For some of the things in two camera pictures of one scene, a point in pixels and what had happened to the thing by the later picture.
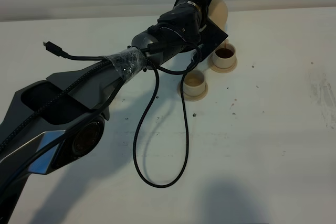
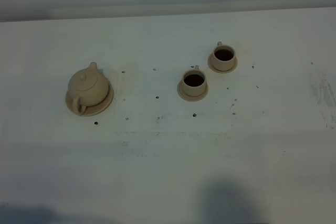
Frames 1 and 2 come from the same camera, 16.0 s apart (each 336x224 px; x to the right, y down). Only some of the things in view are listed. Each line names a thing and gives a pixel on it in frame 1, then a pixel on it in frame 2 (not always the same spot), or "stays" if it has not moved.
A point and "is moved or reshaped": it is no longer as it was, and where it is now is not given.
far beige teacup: x=224 y=55 stays
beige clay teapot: x=218 y=11 is moved or reshaped
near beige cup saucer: x=192 y=98 stays
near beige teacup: x=195 y=83 stays
